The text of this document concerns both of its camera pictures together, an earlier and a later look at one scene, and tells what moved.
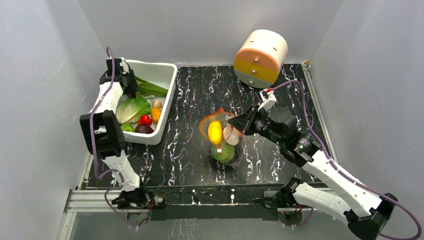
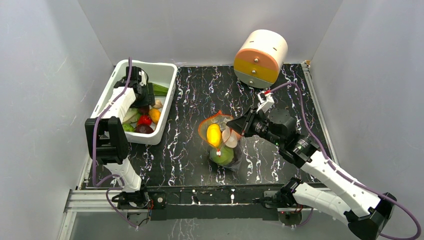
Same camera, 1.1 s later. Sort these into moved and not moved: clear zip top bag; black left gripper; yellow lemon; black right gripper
Moved: black left gripper
Not moved: yellow lemon; black right gripper; clear zip top bag
